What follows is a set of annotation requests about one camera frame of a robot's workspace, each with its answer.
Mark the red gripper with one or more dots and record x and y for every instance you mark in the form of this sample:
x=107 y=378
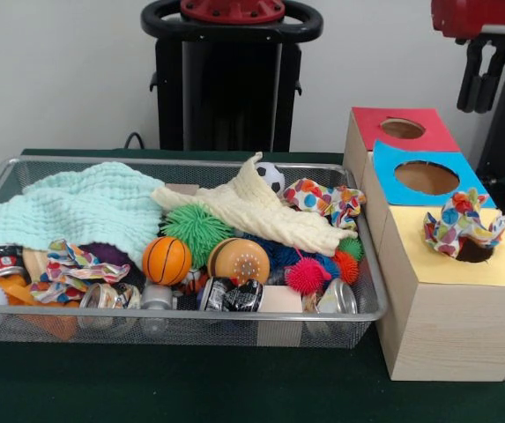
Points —
x=477 y=15

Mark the colourful polka dot cloth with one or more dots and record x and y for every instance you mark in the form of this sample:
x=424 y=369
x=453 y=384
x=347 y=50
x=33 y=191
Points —
x=71 y=269
x=318 y=198
x=450 y=224

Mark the wooden box with three holes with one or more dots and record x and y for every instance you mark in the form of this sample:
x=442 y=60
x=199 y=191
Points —
x=450 y=330

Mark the shallow mesh bin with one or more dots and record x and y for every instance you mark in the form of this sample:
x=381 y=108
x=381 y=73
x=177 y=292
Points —
x=190 y=328

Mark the small toy soccer ball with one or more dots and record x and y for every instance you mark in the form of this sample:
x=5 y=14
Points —
x=272 y=176

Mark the cream waffle cloth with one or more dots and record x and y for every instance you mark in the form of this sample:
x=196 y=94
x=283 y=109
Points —
x=269 y=216

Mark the crushed silver can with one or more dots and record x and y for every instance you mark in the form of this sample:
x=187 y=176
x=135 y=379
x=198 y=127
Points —
x=342 y=299

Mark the hamburger toy ball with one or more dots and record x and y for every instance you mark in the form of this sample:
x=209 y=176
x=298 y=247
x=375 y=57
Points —
x=236 y=262

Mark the green spiky rubber ball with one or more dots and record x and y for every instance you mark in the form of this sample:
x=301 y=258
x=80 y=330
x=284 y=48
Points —
x=190 y=227

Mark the orange toy basketball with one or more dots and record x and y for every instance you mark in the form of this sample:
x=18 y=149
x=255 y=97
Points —
x=166 y=261

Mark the mint green waffle cloth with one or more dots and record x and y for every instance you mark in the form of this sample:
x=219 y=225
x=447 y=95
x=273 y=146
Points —
x=80 y=207

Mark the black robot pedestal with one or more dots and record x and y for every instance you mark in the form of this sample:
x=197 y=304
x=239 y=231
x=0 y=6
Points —
x=217 y=110

